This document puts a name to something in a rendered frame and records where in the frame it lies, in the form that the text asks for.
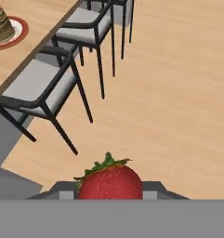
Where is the red rimmed white plate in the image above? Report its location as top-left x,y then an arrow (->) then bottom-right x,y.
0,16 -> 30,52

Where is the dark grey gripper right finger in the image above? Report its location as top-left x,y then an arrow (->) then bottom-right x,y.
140,180 -> 190,201

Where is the black grey seat chair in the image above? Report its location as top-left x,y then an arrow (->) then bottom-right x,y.
50,0 -> 116,100
0,45 -> 94,156
85,0 -> 136,60

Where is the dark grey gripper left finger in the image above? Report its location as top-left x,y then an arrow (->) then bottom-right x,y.
27,180 -> 79,201

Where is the wooden top dining counter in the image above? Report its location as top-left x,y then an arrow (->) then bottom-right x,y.
0,0 -> 86,201

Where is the red strawberry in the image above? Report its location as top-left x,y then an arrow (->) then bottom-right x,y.
73,152 -> 144,201

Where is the stack of pancakes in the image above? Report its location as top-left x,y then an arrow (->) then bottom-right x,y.
0,5 -> 16,46

